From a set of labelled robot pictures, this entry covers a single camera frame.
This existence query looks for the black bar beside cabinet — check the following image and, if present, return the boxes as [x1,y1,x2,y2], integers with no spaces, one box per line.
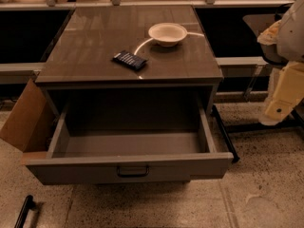
[212,105,240,163]

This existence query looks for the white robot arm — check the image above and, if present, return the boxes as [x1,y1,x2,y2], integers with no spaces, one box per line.
[257,0,304,125]

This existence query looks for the brown cardboard panel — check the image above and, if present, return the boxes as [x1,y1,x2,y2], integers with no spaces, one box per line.
[0,80,55,152]

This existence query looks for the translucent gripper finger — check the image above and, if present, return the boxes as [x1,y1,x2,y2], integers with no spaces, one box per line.
[257,20,281,46]

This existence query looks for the dark blue rxbar wrapper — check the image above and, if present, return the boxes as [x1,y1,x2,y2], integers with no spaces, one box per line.
[113,50,147,71]

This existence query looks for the white paper bowl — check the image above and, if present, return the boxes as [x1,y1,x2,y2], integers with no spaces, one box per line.
[148,23,187,47]

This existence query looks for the grey cabinet with glossy top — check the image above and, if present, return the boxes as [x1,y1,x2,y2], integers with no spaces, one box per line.
[36,6,222,114]

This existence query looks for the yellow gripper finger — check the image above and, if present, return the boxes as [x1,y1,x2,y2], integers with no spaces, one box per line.
[261,61,304,123]

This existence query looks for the black handle on floor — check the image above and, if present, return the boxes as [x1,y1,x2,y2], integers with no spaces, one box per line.
[14,195,35,228]

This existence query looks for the grey open top drawer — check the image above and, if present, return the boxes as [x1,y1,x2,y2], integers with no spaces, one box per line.
[25,95,233,184]

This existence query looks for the black drawer handle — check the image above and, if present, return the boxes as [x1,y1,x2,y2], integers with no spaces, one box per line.
[116,166,149,178]

